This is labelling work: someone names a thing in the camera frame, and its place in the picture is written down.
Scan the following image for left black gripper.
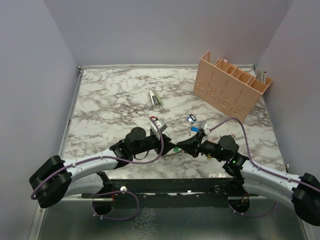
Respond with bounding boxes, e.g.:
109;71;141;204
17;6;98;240
132;131;176;156

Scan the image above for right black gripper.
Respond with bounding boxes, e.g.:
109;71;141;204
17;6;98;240
176;131;228;161

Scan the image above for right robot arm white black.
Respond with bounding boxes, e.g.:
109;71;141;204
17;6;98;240
177;132;320;226

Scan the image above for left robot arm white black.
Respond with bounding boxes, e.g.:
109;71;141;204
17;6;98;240
29;127;175;209

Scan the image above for blue key tag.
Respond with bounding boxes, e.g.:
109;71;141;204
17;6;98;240
190;127;199;132
187;117;195;124

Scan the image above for beige stapler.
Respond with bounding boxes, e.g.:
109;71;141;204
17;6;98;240
149;90;162;106

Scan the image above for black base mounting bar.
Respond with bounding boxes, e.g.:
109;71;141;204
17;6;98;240
82;178;261;208

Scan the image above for peach compartment organizer box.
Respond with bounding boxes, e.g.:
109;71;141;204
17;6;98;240
193;51;273;121

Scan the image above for pens behind organizer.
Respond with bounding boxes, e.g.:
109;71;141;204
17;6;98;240
254;69;267;84

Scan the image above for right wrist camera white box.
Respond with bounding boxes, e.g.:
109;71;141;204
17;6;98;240
197;120;211;136

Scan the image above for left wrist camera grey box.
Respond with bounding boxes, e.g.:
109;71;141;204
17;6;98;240
150;118;168;139

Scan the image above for aluminium table frame rail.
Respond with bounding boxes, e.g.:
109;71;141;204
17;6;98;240
58;66;84;158

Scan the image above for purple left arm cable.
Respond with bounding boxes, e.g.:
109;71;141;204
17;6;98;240
30;116;165;200

